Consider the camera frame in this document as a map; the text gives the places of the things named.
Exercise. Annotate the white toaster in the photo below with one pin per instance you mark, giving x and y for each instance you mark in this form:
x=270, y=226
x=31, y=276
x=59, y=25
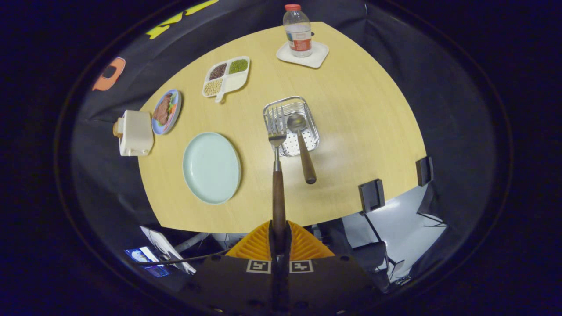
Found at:
x=137, y=134

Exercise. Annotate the clear bottle with red cap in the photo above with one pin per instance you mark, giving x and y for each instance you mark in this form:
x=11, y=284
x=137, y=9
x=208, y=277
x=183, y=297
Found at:
x=298, y=33

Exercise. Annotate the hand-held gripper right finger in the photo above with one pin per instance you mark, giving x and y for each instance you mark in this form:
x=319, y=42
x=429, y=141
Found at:
x=325, y=285

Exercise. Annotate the grey table leg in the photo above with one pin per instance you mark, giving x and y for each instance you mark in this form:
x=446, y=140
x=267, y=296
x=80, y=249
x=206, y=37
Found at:
x=193, y=241

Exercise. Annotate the black stand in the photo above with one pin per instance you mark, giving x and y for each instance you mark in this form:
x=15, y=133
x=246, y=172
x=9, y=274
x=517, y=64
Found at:
x=375, y=237

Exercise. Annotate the white board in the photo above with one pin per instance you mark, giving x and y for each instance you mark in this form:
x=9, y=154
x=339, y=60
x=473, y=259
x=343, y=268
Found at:
x=167, y=250

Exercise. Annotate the blue plate with food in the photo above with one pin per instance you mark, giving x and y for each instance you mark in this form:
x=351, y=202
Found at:
x=164, y=110

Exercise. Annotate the white square coaster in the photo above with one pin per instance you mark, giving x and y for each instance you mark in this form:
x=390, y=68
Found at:
x=318, y=56

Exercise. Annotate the white divided dish with beans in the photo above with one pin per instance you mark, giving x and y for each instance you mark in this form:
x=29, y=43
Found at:
x=235, y=81

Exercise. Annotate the laptop screen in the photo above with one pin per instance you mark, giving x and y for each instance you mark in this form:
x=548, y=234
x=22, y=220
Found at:
x=145, y=259

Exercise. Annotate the black table clamp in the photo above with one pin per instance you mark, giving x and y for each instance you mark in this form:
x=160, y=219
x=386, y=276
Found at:
x=424, y=171
x=371, y=196

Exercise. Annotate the brown bread slice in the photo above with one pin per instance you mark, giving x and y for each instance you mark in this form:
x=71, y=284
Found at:
x=117, y=128

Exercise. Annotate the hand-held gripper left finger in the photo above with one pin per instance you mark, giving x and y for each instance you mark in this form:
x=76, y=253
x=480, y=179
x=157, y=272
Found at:
x=237, y=285

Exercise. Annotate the light green plate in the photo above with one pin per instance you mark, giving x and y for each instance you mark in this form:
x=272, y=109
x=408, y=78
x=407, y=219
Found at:
x=210, y=169

